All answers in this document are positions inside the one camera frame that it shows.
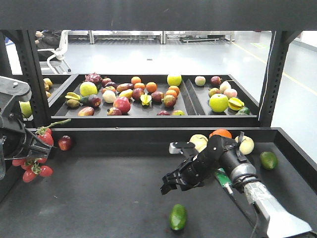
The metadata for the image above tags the small red apple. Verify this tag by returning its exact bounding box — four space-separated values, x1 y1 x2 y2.
58 135 73 151

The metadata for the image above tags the yellow green citrus back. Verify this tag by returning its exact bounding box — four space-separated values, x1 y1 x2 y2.
167 74 182 86

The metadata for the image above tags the red apple rear tray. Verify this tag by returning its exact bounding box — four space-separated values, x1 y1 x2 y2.
113 97 131 114

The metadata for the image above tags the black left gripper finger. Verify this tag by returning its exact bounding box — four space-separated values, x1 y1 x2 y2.
24 129 52 159

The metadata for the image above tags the black fruit display stand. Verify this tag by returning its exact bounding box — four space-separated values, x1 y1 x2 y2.
0 0 317 238

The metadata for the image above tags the green avocado right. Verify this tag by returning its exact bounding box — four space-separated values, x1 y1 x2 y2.
260 151 278 170

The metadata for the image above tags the pale yellow pear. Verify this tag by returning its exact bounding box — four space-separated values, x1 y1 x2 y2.
239 135 255 155
189 134 208 152

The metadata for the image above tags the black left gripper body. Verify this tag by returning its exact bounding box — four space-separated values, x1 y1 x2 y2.
0 118 27 160

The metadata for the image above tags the cherry tomato bunch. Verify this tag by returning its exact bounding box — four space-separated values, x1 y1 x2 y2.
12 119 71 182

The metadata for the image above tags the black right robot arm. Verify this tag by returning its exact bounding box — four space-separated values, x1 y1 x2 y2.
160 132 317 238

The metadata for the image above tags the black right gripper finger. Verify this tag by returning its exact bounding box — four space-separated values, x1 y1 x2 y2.
160 183 179 195
162 171 186 185

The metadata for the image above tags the green avocado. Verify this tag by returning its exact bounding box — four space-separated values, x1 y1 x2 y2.
260 151 278 170
169 204 187 231

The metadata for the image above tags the white chair background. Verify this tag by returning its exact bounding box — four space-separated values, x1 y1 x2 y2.
37 30 71 74

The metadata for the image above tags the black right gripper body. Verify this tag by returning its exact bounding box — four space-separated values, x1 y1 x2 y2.
179 153 218 191

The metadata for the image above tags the orange fruit front tray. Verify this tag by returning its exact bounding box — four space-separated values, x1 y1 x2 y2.
209 128 232 138

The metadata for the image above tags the yellow starfruit right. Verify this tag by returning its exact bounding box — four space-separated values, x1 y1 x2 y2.
228 97 245 111

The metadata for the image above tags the yellow green pomelo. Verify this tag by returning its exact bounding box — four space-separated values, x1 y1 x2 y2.
80 81 98 97

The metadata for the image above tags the pale yellow pear right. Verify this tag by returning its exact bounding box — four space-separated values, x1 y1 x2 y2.
239 135 255 155

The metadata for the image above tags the green avocado front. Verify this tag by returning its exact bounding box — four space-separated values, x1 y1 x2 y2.
169 204 187 231

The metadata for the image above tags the green circuit board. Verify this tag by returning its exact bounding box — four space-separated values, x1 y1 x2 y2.
214 168 233 196

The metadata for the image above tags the large green apple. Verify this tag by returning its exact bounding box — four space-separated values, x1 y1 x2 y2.
209 94 228 113

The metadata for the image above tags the pale yellow pear left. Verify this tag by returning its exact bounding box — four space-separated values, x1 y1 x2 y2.
189 134 208 152

